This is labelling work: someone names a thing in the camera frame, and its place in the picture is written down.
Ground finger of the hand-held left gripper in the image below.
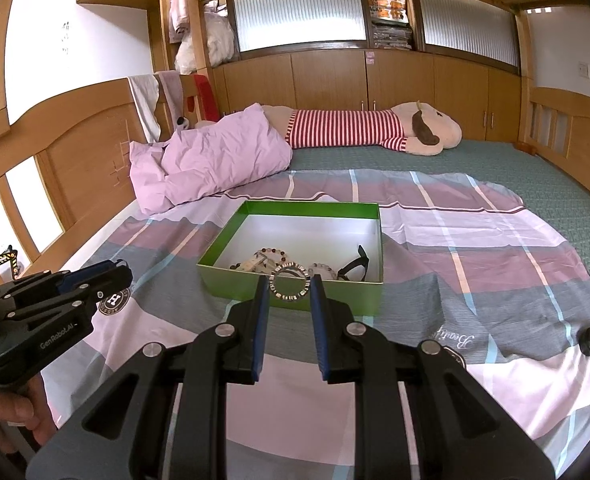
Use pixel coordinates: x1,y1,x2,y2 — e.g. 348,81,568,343
0,259,126,306
2,265,134,323

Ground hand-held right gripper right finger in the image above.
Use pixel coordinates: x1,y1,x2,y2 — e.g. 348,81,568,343
309,275,556,480

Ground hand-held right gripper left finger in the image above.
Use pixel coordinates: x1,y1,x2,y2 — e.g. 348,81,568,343
27,275,271,480

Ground green cardboard box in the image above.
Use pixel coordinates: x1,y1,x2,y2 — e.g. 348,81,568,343
196,200,385,317

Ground rhinestone bangle bracelet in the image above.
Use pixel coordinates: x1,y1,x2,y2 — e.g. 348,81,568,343
269,262,310,303

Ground pink beaded bracelet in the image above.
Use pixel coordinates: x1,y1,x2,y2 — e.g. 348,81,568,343
307,261,338,280

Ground brown beaded necklace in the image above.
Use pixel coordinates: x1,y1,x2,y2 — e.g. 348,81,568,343
229,246,296,271

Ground person's left hand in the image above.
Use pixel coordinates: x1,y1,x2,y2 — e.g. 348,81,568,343
0,375,58,448

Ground yellow black striped object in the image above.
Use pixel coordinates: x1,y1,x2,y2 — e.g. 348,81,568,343
0,245,23,281

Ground wooden headboard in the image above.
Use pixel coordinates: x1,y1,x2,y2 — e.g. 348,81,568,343
0,77,226,281

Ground pink quilt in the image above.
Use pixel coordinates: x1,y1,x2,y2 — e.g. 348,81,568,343
129,103,293,215

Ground plaid bed sheet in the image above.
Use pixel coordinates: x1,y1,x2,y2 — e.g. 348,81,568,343
40,169,590,480

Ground white towel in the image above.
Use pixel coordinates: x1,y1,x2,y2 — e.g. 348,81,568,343
127,75,162,143

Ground pink towel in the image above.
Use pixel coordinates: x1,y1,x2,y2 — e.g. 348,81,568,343
156,71,186,133

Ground striped plush toy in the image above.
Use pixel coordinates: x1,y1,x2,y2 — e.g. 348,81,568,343
260,100,463,157

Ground red cloth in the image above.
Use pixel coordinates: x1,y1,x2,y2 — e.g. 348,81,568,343
192,74,222,122

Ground white stuffed bags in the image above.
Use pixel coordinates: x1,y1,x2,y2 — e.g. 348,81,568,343
175,0,240,73

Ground pink folded cloth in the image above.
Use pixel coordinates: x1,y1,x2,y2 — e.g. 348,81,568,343
167,0,191,43

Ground stack of newspapers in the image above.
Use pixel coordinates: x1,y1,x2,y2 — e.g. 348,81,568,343
366,0,415,52

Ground wide ribbed glass window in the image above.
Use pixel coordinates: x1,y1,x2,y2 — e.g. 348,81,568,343
232,0,367,53

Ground wooden footboard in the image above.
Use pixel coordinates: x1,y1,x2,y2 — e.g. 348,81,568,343
518,10,590,196

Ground narrow ribbed glass window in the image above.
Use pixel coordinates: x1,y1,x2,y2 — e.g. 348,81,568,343
416,0,521,68

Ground wooden wall cabinet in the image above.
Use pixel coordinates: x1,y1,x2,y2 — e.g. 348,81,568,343
212,49,522,143

